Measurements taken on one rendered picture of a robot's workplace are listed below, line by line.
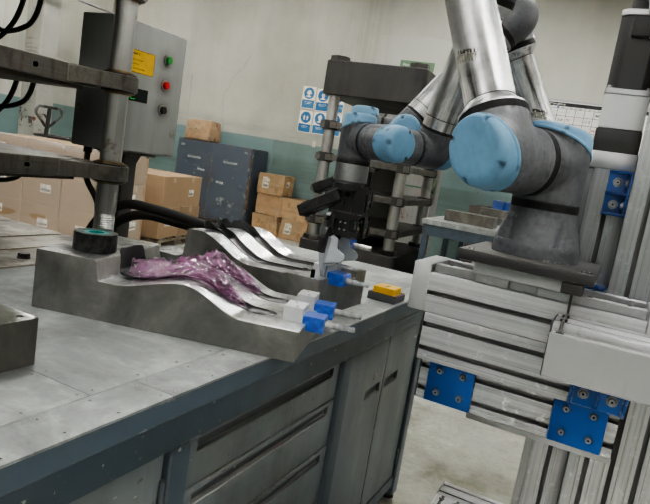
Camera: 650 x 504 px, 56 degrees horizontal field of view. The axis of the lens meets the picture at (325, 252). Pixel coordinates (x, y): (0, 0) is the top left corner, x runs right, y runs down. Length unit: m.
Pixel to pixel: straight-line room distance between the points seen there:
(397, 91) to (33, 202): 3.19
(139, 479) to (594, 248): 0.95
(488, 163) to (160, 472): 0.70
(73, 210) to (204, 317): 4.33
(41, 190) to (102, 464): 4.78
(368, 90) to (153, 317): 4.55
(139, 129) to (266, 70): 7.00
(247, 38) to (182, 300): 8.26
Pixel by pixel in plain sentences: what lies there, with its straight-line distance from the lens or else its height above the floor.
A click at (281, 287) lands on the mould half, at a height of 0.85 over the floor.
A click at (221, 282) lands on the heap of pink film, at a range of 1.15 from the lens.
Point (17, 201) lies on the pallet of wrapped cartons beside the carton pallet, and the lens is 5.78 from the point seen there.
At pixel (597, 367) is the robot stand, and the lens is 1.00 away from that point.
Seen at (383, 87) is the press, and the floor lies 1.82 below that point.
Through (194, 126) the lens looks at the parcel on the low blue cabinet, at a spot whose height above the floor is 1.29.
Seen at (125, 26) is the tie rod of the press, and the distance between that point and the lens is 1.85.
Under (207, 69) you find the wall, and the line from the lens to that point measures 9.52.
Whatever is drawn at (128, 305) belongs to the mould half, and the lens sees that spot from 1.15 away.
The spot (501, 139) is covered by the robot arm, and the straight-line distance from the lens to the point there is 0.98.
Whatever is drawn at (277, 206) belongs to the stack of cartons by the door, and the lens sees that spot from 8.31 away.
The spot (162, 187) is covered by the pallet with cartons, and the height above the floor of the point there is 0.64.
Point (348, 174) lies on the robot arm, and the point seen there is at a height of 1.12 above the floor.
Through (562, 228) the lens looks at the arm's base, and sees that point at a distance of 1.12.
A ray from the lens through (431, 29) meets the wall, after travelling 8.28.
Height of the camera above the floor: 1.15
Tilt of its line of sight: 9 degrees down
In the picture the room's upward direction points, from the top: 9 degrees clockwise
